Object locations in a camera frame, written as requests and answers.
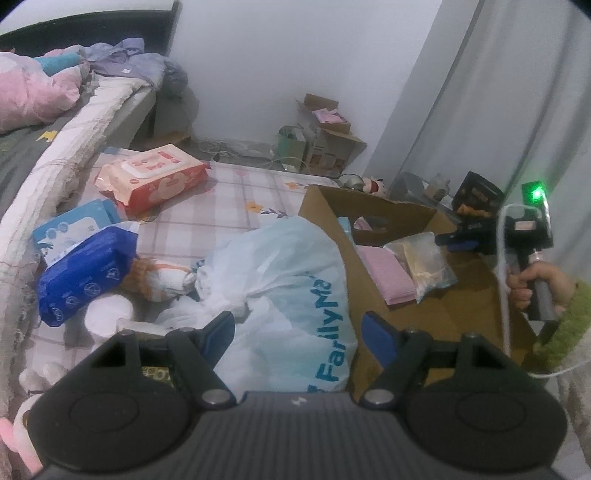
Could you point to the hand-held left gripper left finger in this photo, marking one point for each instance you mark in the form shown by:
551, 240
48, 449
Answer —
220, 332

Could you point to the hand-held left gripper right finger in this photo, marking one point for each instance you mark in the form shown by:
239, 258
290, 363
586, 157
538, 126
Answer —
378, 334

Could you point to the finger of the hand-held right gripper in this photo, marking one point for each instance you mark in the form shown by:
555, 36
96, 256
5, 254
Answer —
471, 240

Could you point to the clear zip bag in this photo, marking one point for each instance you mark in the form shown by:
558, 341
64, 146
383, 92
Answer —
427, 263

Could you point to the pink cloth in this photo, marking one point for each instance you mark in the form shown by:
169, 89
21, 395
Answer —
385, 274

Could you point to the large brown cardboard box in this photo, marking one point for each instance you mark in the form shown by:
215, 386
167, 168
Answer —
461, 314

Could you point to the white plastic bag blue print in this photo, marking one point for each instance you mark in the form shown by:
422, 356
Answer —
277, 277

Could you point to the light blue tissue pack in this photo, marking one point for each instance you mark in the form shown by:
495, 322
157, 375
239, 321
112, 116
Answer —
74, 226

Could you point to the person's right forearm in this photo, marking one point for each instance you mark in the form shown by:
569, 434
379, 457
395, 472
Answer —
572, 332

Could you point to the person's right hand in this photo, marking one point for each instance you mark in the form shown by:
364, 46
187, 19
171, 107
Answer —
556, 277

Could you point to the black printed box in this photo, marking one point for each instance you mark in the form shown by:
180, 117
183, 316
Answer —
478, 194

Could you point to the grey plastic container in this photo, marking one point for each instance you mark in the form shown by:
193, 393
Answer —
415, 187

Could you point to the brown white plush toy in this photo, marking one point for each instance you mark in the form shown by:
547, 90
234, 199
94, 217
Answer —
157, 279

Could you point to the small cow plush toy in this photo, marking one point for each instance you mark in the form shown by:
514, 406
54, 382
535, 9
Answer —
374, 186

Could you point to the white printed jar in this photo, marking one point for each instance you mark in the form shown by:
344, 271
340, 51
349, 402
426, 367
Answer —
108, 316

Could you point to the checked floor mat teapot print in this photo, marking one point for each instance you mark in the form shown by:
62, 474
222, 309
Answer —
231, 198

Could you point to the grey curtain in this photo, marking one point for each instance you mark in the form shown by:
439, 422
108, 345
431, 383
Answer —
508, 92

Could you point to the dark blue tissue pack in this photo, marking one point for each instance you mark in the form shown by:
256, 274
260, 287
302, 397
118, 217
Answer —
83, 277

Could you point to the small open cardboard box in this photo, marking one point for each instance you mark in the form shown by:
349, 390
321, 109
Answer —
332, 152

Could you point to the pink wet wipes pack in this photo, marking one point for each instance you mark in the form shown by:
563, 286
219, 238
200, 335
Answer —
152, 180

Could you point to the pink packet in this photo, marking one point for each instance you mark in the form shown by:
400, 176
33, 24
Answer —
330, 115

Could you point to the green paper bag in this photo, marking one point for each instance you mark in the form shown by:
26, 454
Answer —
291, 147

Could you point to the white pink plush toy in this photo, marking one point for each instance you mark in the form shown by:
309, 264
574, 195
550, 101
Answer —
25, 415

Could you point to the grey clothing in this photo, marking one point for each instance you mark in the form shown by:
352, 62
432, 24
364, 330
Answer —
175, 78

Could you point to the grey quilt yellow stars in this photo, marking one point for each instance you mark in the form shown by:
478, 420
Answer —
18, 161

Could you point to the purple clothing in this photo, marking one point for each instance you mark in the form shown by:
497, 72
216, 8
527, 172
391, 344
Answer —
124, 60

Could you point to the pink grey duvet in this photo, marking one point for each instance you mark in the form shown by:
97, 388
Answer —
37, 92

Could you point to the teal cloth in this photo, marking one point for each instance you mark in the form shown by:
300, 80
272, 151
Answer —
60, 62

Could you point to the dark bed headboard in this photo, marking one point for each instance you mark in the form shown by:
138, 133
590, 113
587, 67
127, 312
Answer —
92, 27

